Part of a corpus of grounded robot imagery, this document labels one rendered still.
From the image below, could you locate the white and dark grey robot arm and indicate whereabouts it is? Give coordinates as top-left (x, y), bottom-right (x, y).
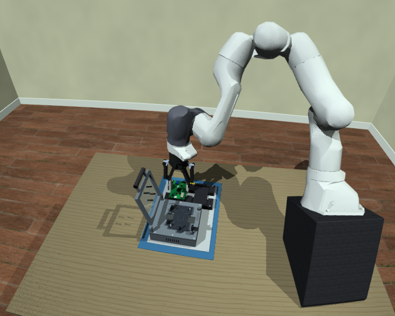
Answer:
top-left (166, 21), bottom-right (365, 215)

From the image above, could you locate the green circuit board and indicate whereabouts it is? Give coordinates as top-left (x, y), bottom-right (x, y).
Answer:
top-left (169, 180), bottom-right (186, 200)

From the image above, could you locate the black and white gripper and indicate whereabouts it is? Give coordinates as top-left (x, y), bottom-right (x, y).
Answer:
top-left (163, 152), bottom-right (195, 194)

